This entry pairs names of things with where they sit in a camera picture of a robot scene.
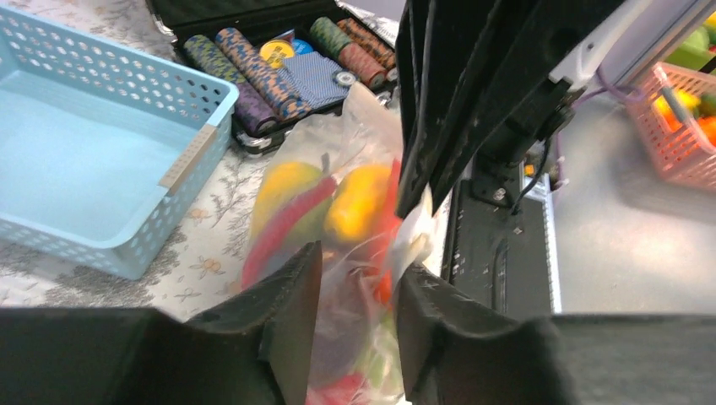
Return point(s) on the orange carrot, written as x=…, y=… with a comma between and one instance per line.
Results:
x=379, y=273

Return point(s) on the red chili pepper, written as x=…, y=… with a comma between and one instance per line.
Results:
x=281, y=224

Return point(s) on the pink plastic basket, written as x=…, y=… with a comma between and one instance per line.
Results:
x=681, y=152

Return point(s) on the clear dotted zip bag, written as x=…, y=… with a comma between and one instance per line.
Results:
x=355, y=349

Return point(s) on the light blue plastic basket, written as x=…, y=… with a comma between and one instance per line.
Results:
x=103, y=147

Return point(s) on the green yellow mango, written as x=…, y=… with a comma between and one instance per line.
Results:
x=281, y=183

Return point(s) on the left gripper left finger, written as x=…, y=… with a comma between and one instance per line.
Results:
x=254, y=348

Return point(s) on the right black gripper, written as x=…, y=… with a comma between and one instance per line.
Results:
x=475, y=79

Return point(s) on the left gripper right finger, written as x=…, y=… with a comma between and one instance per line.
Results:
x=456, y=351

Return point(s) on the yellow bell pepper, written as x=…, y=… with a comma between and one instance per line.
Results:
x=359, y=198

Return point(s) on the black poker chip case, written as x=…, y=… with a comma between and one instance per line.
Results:
x=288, y=59

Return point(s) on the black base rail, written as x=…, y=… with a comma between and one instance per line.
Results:
x=503, y=262

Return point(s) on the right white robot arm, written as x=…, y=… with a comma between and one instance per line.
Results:
x=615, y=33

